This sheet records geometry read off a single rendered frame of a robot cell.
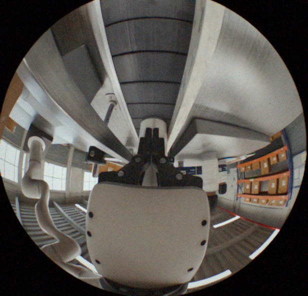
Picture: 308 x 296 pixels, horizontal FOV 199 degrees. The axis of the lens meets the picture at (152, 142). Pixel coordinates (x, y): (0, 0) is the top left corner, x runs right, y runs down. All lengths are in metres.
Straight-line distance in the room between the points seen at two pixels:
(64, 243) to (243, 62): 0.75
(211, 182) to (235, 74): 0.39
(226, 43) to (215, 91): 0.11
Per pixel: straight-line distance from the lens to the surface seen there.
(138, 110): 0.15
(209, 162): 0.43
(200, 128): 0.25
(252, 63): 0.23
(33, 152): 0.82
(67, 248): 0.54
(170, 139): 0.16
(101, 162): 0.15
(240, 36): 0.20
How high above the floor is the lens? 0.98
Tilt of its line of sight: 21 degrees down
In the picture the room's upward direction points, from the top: 177 degrees counter-clockwise
